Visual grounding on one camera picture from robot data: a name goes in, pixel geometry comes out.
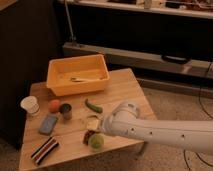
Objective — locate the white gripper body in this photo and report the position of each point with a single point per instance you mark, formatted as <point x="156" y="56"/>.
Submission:
<point x="93" y="123"/>

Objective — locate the green pepper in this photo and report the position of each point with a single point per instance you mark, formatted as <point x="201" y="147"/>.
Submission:
<point x="93" y="107"/>

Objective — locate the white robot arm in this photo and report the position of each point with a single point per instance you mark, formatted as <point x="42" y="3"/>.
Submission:
<point x="124" y="121"/>

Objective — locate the green plastic cup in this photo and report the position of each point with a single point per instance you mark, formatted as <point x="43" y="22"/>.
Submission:
<point x="96" y="141"/>

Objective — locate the white paper cup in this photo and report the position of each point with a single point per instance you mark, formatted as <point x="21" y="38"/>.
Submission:
<point x="30" y="105"/>

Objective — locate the wooden table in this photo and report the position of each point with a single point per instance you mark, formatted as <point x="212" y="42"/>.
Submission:
<point x="122" y="86"/>

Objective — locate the dark metal can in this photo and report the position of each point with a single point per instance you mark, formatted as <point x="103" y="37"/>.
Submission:
<point x="66" y="111"/>

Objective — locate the orange fruit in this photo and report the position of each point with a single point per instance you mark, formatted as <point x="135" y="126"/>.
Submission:
<point x="54" y="106"/>

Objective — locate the blue sponge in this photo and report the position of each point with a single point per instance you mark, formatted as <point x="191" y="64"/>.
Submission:
<point x="48" y="124"/>

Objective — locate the striped rectangular packet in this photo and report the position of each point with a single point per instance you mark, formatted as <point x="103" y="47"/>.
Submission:
<point x="46" y="148"/>

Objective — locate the utensil inside bin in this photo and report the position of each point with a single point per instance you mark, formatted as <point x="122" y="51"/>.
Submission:
<point x="74" y="79"/>

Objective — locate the yellow plastic bin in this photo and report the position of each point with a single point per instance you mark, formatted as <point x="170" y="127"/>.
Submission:
<point x="91" y="67"/>

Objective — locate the long low shelf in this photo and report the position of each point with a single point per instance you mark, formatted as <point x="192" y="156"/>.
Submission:
<point x="137" y="59"/>

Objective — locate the metal stand pole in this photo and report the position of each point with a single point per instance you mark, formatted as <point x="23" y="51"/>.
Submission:
<point x="72" y="36"/>

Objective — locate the black handle on shelf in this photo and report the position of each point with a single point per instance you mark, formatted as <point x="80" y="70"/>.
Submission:
<point x="176" y="60"/>

